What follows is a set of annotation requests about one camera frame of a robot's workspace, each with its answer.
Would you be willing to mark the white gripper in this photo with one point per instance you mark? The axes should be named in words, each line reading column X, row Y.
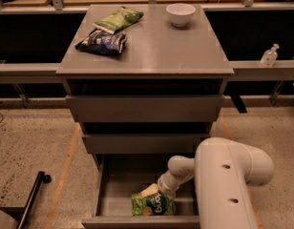
column 163, row 184

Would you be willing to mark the green dang rice chip bag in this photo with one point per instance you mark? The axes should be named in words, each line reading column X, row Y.
column 155, row 205

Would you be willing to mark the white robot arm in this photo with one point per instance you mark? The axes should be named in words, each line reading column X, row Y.
column 222, row 170

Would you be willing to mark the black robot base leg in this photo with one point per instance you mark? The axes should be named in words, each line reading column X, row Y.
column 42, row 177

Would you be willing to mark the grey bottom drawer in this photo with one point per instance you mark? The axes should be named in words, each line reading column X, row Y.
column 122, row 175

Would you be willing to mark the grey drawer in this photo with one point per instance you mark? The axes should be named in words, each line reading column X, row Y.
column 122, row 175
column 145, row 108
column 142, row 144

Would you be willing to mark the grey middle drawer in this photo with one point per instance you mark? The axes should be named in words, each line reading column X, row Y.
column 142, row 144

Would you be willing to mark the grey drawer cabinet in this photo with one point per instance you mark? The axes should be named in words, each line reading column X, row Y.
column 159, row 60

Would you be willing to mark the grey top drawer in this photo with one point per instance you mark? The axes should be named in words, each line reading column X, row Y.
column 145, row 108

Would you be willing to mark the dark blue snack bag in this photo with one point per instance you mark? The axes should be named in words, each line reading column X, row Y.
column 103, row 43

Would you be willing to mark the green snack bag on counter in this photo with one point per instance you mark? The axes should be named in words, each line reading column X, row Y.
column 119, row 20

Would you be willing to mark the white bowl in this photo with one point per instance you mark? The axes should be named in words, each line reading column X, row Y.
column 180, row 14

